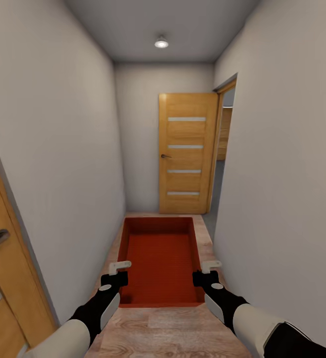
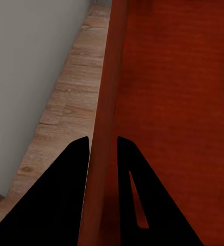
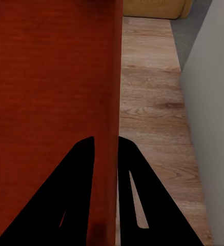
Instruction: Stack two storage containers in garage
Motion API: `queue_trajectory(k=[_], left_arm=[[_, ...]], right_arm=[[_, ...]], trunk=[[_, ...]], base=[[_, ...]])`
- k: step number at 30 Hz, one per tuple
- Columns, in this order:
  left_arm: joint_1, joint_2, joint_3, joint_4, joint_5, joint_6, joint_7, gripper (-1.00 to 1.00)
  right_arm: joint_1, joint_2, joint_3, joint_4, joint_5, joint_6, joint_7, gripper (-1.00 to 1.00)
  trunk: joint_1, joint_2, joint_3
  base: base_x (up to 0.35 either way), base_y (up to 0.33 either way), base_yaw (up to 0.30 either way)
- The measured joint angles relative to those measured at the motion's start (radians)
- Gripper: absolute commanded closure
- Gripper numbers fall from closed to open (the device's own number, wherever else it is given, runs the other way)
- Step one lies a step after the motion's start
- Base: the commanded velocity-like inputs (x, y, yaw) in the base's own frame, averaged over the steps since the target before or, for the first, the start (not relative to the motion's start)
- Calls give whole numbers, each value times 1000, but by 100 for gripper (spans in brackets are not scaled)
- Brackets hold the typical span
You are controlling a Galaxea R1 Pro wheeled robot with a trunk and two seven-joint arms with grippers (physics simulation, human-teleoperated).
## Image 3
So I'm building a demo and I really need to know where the storage box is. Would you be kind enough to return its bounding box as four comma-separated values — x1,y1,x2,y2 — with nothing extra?
0,0,123,246

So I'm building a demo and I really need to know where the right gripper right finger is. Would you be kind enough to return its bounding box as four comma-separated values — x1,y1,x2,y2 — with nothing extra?
118,136,204,246

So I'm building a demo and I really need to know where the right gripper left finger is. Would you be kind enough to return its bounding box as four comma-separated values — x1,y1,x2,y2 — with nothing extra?
0,136,95,246

